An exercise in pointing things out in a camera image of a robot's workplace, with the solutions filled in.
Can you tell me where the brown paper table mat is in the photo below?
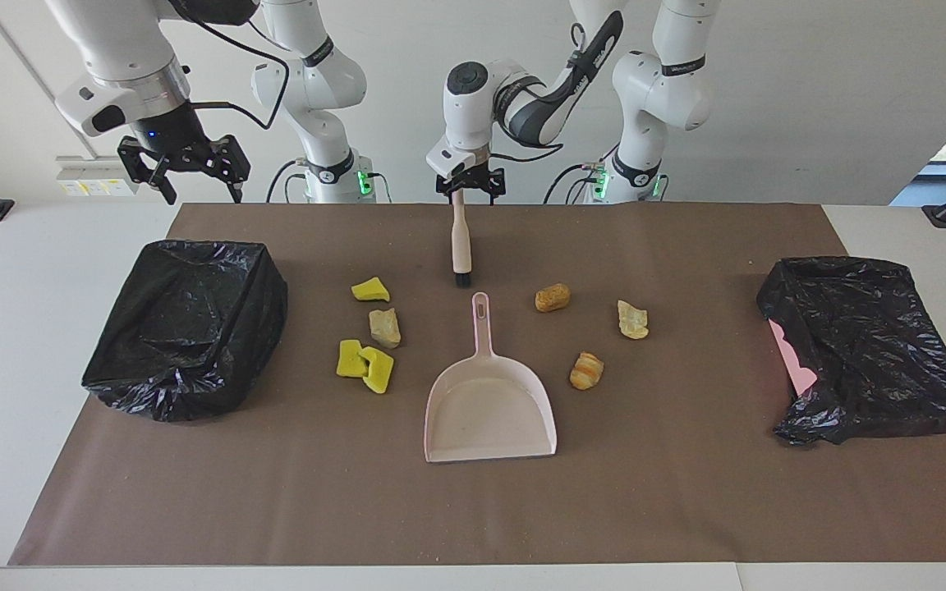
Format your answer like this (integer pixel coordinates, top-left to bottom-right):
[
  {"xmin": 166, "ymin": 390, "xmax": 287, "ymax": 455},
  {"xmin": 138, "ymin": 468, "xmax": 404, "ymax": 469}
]
[{"xmin": 9, "ymin": 203, "xmax": 946, "ymax": 567}]

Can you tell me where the pale yellow sponge chunk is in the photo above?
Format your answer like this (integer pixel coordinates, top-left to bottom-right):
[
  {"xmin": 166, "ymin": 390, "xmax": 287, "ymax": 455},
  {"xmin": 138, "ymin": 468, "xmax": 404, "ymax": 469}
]
[{"xmin": 617, "ymin": 300, "xmax": 650, "ymax": 341}]

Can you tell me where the orange striped sponge chunk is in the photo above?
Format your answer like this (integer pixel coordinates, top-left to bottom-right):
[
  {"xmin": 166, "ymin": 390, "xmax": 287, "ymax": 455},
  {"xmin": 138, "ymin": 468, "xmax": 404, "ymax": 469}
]
[{"xmin": 569, "ymin": 351, "xmax": 605, "ymax": 392}]

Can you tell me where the crumpled black trash bag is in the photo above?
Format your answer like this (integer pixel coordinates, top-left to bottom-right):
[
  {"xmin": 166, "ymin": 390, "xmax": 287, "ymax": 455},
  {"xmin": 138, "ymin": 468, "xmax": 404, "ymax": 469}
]
[{"xmin": 756, "ymin": 256, "xmax": 946, "ymax": 447}]

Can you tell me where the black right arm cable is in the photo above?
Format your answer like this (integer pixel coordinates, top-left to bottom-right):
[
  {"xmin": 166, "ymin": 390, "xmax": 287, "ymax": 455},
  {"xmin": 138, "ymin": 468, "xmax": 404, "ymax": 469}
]
[{"xmin": 169, "ymin": 0, "xmax": 292, "ymax": 132}]

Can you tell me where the yellow sponge piece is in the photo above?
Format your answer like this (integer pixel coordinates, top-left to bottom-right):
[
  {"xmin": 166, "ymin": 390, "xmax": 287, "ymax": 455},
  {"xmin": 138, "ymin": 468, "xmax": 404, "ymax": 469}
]
[
  {"xmin": 336, "ymin": 339, "xmax": 365, "ymax": 379},
  {"xmin": 358, "ymin": 346, "xmax": 396, "ymax": 395}
]

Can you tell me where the black right base cable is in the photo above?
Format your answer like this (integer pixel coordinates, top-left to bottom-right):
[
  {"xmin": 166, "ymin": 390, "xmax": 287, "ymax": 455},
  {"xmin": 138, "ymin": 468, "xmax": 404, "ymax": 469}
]
[{"xmin": 266, "ymin": 160, "xmax": 310, "ymax": 204}]

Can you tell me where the beige sponge chunk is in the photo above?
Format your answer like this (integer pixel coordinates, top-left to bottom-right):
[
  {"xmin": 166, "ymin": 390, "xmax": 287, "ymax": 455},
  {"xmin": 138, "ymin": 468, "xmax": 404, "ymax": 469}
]
[{"xmin": 369, "ymin": 308, "xmax": 402, "ymax": 350}]

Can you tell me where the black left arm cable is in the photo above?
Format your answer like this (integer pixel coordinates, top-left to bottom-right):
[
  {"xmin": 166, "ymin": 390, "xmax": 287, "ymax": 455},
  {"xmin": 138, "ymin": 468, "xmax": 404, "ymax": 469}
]
[{"xmin": 485, "ymin": 23, "xmax": 601, "ymax": 163}]

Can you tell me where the black left base cable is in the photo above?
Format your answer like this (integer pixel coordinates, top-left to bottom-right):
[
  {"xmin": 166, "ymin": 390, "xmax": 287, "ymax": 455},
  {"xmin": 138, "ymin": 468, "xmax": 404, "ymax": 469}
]
[{"xmin": 543, "ymin": 160, "xmax": 609, "ymax": 204}]

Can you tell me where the pink plastic bin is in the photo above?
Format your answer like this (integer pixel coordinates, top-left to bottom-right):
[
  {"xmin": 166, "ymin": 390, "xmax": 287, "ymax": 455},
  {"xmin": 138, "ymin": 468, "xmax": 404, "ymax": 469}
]
[{"xmin": 769, "ymin": 318, "xmax": 819, "ymax": 396}]

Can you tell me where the beige hand brush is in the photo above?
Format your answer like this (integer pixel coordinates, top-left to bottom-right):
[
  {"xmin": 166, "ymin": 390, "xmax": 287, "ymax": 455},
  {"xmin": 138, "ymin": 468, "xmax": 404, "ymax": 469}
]
[{"xmin": 451, "ymin": 189, "xmax": 474, "ymax": 288}]

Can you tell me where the pale pink dustpan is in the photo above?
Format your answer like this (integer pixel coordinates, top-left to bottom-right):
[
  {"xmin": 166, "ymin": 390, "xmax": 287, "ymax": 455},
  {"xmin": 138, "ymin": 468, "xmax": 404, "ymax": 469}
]
[{"xmin": 424, "ymin": 292, "xmax": 558, "ymax": 465}]

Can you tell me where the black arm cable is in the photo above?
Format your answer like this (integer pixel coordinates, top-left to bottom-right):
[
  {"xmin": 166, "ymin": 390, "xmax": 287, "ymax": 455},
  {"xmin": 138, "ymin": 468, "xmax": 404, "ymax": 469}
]
[
  {"xmin": 485, "ymin": 23, "xmax": 601, "ymax": 163},
  {"xmin": 169, "ymin": 0, "xmax": 292, "ymax": 132}
]

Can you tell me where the black base cable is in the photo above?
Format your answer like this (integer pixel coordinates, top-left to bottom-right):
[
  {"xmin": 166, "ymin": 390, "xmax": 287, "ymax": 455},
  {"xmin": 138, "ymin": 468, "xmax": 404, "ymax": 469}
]
[
  {"xmin": 543, "ymin": 160, "xmax": 609, "ymax": 204},
  {"xmin": 266, "ymin": 160, "xmax": 310, "ymax": 204}
]

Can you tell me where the black bag lined bin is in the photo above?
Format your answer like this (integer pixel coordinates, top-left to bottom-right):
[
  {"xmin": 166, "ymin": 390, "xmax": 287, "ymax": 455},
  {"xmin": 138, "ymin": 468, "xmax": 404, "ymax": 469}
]
[{"xmin": 81, "ymin": 239, "xmax": 289, "ymax": 424}]

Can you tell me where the brown round sponge chunk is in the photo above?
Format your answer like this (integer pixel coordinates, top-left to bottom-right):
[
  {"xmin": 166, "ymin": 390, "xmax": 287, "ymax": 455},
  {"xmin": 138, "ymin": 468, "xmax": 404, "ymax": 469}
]
[{"xmin": 535, "ymin": 283, "xmax": 572, "ymax": 314}]

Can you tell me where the white wall socket box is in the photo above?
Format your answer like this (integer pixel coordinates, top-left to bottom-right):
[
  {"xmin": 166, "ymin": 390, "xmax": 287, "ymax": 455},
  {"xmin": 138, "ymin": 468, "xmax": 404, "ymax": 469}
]
[{"xmin": 56, "ymin": 156, "xmax": 143, "ymax": 198}]

